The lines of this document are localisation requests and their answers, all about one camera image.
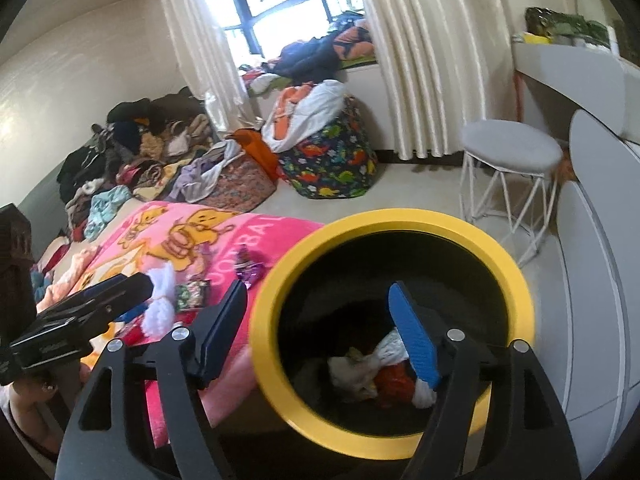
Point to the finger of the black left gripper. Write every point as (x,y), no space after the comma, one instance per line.
(113,297)

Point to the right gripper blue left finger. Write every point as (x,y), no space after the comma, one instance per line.
(186,361)

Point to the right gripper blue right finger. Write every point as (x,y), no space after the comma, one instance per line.
(450,362)

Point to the green pea snack packet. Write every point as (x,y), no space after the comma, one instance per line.
(192,295)

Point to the crumpled trash inside bin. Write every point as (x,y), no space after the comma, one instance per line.
(382,375)

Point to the yellow rimmed black trash bin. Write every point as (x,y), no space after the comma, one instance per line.
(328,294)

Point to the person's left hand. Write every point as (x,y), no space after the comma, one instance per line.
(25,396)

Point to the pink cartoon fleece blanket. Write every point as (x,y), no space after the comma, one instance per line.
(201,242)

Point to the purple candy wrapper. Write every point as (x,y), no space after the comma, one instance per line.
(248,270)

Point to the pile of clothes on bed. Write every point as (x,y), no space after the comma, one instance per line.
(159,149)

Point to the floral patterned brown bag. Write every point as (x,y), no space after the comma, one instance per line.
(242,186)

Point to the round grey stool white legs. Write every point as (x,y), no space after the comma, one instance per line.
(509,171)

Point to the dinosaur print fabric bag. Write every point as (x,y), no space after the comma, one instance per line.
(335,162)

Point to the left cream curtain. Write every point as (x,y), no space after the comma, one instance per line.
(205,61)

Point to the cream curtain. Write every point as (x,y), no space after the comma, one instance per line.
(205,61)
(445,63)

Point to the white orange cloth bundle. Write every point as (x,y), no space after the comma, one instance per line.
(302,111)

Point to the right cream curtain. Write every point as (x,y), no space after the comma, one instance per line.
(445,63)

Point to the clothes pile on windowsill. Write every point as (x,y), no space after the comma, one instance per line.
(347,44)

